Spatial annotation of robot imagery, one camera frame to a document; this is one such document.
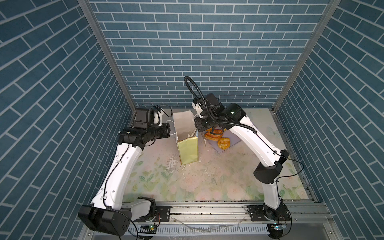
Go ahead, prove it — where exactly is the small round knotted bun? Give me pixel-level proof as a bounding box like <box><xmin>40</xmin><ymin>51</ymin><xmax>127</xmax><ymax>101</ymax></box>
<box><xmin>217</xmin><ymin>137</ymin><xmax>231</xmax><ymax>150</ymax></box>

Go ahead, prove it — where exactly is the lavender tray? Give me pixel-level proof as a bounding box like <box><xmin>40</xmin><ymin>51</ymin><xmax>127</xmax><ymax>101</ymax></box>
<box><xmin>203</xmin><ymin>130</ymin><xmax>241</xmax><ymax>153</ymax></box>

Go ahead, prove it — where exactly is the glazed brown pastry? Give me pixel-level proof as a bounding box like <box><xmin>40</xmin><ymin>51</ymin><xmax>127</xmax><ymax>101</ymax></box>
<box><xmin>204</xmin><ymin>128</ymin><xmax>224</xmax><ymax>142</ymax></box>

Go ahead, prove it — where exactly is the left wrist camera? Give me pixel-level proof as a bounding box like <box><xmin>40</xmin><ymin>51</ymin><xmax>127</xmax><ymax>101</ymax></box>
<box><xmin>153</xmin><ymin>106</ymin><xmax>164</xmax><ymax>126</ymax></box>

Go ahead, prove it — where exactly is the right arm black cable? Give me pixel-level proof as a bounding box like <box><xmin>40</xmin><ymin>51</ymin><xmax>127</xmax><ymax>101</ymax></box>
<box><xmin>183</xmin><ymin>75</ymin><xmax>305</xmax><ymax>193</ymax></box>

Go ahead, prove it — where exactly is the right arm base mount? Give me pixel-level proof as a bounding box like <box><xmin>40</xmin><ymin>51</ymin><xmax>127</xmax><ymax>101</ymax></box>
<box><xmin>245</xmin><ymin>203</ymin><xmax>291</xmax><ymax>222</ymax></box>

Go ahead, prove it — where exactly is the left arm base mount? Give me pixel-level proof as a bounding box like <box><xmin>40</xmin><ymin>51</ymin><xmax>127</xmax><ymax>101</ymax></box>
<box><xmin>136</xmin><ymin>197</ymin><xmax>171</xmax><ymax>223</ymax></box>

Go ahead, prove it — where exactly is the paper gift bag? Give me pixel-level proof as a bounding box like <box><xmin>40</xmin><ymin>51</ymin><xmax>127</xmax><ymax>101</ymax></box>
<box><xmin>170</xmin><ymin>109</ymin><xmax>199</xmax><ymax>165</ymax></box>

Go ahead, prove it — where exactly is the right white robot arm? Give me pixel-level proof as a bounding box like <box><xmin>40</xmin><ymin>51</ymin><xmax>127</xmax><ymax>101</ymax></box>
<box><xmin>192</xmin><ymin>103</ymin><xmax>289</xmax><ymax>221</ymax></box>

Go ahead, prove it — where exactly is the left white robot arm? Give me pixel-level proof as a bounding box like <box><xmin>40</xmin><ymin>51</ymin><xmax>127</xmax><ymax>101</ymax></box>
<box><xmin>78</xmin><ymin>123</ymin><xmax>171</xmax><ymax>237</ymax></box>

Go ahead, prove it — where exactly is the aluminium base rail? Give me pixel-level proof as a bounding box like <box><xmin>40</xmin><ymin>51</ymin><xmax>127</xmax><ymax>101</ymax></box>
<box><xmin>157</xmin><ymin>201</ymin><xmax>332</xmax><ymax>224</ymax></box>

